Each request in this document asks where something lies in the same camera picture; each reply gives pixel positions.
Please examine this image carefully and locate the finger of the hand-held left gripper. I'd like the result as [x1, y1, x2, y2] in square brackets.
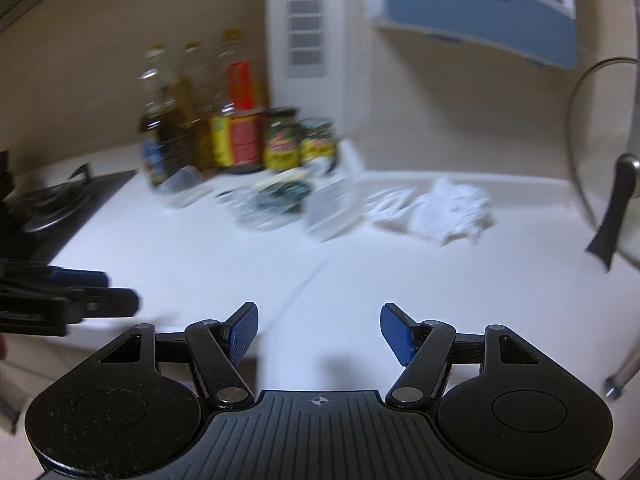
[30, 267, 111, 288]
[70, 288, 141, 318]

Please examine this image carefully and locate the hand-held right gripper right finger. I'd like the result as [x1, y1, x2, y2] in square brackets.
[380, 302, 543, 408]

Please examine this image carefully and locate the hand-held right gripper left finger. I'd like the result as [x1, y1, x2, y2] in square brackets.
[100, 301, 261, 407]

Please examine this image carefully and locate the white paper towel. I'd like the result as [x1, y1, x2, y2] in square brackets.
[407, 177, 493, 248]

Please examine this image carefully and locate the black gas stove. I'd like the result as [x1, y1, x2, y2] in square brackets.
[0, 162, 138, 266]

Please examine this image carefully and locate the clear plastic film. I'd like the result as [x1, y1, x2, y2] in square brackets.
[362, 185, 418, 233]

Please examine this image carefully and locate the clear plastic packaging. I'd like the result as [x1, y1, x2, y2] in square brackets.
[304, 175, 368, 241]

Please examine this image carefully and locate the clear plastic cup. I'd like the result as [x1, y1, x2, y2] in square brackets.
[157, 165, 221, 206]

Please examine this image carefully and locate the crushed plastic water bottle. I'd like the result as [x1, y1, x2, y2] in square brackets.
[217, 180, 313, 231]

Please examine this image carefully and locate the large oil bottle blue label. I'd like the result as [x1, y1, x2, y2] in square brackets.
[142, 42, 213, 192]

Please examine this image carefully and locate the cream plastic wrapper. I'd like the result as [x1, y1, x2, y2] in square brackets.
[252, 169, 311, 191]

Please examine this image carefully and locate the small sauce jar yellow label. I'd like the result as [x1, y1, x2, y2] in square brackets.
[299, 117, 337, 163]

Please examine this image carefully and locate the dark sauce bottle yellow cap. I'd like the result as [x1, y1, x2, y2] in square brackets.
[141, 45, 173, 126]

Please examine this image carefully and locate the metal rack leg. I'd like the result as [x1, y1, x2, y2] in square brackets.
[603, 347, 640, 401]

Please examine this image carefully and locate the large oil bottle orange handle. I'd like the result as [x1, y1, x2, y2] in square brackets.
[207, 30, 268, 175]

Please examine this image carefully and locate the glass pot lid black handle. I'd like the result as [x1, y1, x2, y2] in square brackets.
[565, 56, 640, 273]

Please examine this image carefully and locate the wall vent grille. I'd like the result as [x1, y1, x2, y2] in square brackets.
[284, 0, 328, 80]

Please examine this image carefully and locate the wall water heater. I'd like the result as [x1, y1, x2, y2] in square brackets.
[370, 0, 580, 70]

